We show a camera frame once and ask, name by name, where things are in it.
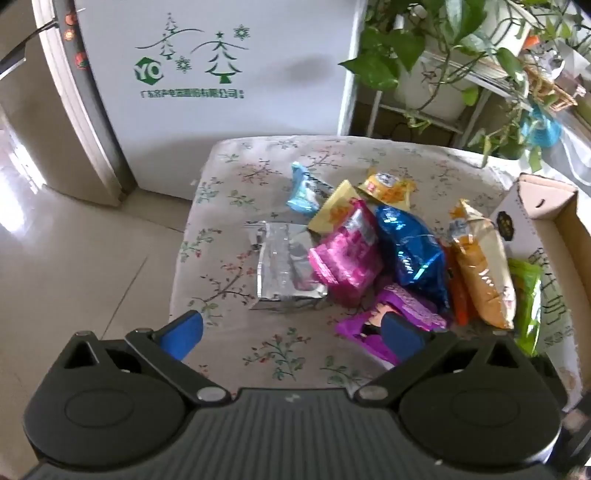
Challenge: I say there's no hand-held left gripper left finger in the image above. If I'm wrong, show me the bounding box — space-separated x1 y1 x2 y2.
62 310 232 407

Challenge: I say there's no blue foil snack packet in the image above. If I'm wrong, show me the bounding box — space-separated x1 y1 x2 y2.
374 205 451 315

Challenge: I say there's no wicker basket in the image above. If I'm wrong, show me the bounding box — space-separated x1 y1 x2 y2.
524 65 579 112

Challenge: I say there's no white metal plant rack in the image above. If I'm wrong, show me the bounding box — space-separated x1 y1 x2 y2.
369 50 533 149

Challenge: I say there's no purple snack packet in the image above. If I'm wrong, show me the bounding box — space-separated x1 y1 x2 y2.
335 284 448 366

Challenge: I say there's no pink snack packet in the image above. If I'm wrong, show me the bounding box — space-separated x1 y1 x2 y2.
307 198 385 308

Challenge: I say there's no yellow snack packet white bubble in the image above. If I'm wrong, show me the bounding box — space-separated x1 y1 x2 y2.
358 171 417 213

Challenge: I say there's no white flowerpot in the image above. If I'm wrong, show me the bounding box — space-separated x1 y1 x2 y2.
480 0 537 57
394 37 468 121

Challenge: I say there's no plain yellow snack packet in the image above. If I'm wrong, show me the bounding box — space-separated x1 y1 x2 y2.
307 180 365 236

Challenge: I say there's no light blue snack packet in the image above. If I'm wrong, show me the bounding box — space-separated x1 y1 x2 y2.
286 161 336 215

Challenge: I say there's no white chest freezer green print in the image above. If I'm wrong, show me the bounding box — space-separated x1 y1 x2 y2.
32 0 370 200

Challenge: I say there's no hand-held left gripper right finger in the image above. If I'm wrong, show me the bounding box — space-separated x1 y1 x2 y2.
353 312 532 407

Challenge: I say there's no silver refrigerator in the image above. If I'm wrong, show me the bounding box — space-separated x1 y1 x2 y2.
0 0 137 208

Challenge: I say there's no floral tablecloth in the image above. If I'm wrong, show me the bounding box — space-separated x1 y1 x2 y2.
168 136 578 411

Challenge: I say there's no blue round plastic object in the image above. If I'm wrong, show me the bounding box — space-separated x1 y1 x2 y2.
522 104 562 148

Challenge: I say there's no pothos plant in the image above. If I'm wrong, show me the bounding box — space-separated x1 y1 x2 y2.
339 0 591 172

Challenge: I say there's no pale orange snack packet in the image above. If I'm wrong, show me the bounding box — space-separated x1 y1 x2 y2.
448 198 517 330

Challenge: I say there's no silver foil packet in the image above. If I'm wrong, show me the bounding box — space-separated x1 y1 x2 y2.
249 220 329 313

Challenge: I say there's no cardboard box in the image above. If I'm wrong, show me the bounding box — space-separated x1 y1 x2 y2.
488 173 591 416

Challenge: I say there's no green snack packet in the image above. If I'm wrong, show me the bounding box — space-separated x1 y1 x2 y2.
508 258 544 356

